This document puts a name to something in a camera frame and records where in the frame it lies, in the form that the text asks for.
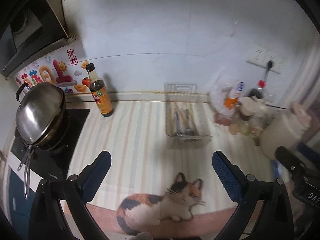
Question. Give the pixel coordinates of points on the brown-band plastic cup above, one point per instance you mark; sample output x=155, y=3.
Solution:
x=243, y=114

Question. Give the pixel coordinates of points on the dark soy sauce bottle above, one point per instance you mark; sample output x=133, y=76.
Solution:
x=99, y=91

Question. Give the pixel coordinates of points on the orange-label plastic bottle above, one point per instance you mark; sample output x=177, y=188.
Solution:
x=234, y=94

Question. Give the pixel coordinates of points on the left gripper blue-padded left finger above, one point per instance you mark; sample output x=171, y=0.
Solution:
x=83, y=187

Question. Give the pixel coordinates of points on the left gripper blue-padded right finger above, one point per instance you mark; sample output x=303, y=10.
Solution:
x=232, y=178

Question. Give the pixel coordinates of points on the large hammered steel spoon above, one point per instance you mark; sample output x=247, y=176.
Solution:
x=178, y=132

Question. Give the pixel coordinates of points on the black induction cooktop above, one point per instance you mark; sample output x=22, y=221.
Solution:
x=52, y=159

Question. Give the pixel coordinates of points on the steel wok with lid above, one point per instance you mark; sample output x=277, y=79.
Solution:
x=38, y=117

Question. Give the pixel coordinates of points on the clear plastic bag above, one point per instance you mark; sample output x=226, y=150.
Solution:
x=219, y=89

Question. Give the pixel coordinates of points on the colourful wall sticker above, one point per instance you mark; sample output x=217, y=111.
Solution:
x=65, y=68

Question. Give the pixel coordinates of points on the black range hood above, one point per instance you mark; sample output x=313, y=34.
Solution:
x=30, y=29

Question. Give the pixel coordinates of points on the blue smartphone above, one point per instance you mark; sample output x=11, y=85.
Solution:
x=276, y=169

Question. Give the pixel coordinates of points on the clear plastic utensil basket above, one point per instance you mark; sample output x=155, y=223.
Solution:
x=184, y=98

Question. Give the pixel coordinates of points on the white wall socket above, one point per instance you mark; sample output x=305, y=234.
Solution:
x=260, y=57

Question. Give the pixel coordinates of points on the red-cap clear bottle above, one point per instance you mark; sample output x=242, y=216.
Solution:
x=258, y=90

